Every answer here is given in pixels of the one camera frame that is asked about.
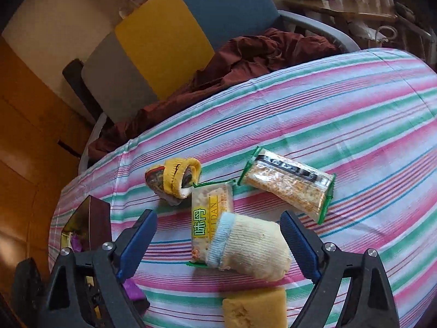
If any cream sock blue cuff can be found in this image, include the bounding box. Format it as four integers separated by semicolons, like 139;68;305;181
206;212;292;281

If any white cable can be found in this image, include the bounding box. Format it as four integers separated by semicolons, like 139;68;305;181
374;24;398;42

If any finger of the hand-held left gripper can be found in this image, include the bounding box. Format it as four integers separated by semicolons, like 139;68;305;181
131;297;151;317

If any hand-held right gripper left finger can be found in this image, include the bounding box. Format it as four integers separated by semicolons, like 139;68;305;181
37;208;158;328

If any striped pink green cloth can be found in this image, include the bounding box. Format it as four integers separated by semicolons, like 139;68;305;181
48;48;437;328

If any yellow dark patterned sock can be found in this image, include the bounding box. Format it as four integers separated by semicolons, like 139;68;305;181
145;156;202;206

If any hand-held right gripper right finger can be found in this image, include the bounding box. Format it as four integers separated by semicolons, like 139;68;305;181
279;210;400;328

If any maroon cloth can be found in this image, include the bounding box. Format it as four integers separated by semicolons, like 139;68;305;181
89;27;349;159

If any wooden wardrobe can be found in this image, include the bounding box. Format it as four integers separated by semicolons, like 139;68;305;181
0;37;103;281

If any cracker packet yellow label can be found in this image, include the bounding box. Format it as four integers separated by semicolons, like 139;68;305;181
186;179;236;267

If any cracker packet with barcode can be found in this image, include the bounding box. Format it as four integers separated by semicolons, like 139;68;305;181
237;147;337;225

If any wooden side table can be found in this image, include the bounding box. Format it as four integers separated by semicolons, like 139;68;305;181
283;0;434;42

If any grey yellow blue chair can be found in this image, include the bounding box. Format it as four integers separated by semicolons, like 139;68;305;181
78;0;361;169

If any yellow sponge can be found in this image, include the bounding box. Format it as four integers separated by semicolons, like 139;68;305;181
222;287;287;328

